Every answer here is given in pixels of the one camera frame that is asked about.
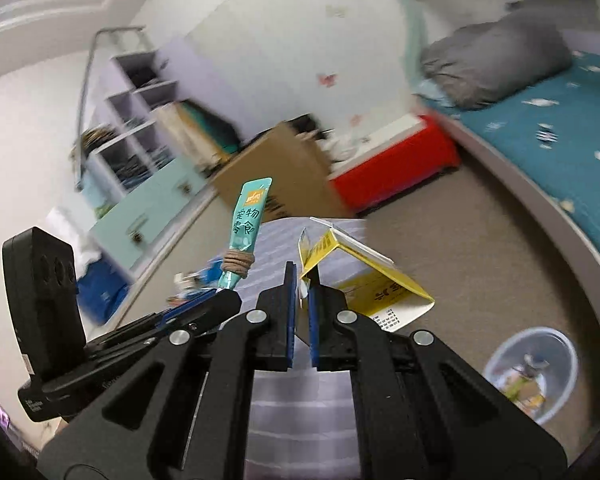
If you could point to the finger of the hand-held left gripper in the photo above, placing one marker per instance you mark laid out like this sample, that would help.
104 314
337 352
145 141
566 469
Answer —
190 310
220 310

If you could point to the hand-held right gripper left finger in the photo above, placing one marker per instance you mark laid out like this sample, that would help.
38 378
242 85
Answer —
290 320

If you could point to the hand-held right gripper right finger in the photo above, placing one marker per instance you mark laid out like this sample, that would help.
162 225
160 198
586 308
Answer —
313 330

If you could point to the brown elastic band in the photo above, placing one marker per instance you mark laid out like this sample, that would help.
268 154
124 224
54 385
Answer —
237 264

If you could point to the yellow white carton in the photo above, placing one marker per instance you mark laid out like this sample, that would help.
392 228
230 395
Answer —
380 285

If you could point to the teal stick packet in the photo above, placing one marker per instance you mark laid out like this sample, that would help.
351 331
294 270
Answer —
247 220

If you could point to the heap of mixed wrappers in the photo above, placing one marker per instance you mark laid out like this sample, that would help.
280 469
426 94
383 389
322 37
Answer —
522 385

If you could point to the pale blue plastic bin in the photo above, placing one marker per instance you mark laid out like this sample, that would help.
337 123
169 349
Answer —
565 360

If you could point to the blue shopping bag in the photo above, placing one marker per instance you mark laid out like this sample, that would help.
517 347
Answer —
100 290

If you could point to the white low cabinet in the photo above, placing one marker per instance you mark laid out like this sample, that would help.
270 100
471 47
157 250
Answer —
175 245

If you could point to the white paper bag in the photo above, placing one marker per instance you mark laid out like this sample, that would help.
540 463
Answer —
75 240

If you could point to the mint drawer pinecone knob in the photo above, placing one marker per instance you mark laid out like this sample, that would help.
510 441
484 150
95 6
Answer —
115 220
195 175

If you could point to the large brown cardboard box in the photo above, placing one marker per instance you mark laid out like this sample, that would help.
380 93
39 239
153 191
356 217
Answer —
290 170

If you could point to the folded jeans pile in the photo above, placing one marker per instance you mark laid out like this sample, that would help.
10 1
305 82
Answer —
140 165

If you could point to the brown folded clothes pile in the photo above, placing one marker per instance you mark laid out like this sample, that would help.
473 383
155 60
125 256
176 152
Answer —
92 140

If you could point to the red storage box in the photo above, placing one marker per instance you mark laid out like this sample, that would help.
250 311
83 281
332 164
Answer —
395 175

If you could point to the white plastic bag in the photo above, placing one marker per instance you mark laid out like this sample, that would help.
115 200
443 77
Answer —
340 147

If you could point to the beige hanging jacket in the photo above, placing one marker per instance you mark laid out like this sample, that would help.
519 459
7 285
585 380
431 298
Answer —
180 130

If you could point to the green hanging garment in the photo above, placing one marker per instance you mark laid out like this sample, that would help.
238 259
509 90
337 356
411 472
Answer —
215 127

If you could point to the black clothes heap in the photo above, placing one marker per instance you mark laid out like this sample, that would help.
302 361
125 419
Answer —
305 122

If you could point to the lavender stair shelf cabinet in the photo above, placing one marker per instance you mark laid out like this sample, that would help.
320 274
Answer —
125 105

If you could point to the grey metal handrail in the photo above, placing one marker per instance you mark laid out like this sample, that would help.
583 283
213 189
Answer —
87 80

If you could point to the pink butterfly sticker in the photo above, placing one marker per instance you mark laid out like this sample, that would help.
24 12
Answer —
327 79

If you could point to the white wardrobe doors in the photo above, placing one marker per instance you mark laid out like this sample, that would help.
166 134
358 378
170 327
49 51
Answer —
280 60

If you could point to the bed with teal sheet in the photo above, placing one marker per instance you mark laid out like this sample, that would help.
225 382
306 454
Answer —
555 135

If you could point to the grey duvet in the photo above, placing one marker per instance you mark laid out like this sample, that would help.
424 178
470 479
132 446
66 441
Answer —
495 55

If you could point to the mint bunk bed frame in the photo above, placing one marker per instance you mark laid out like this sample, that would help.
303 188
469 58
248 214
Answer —
520 192

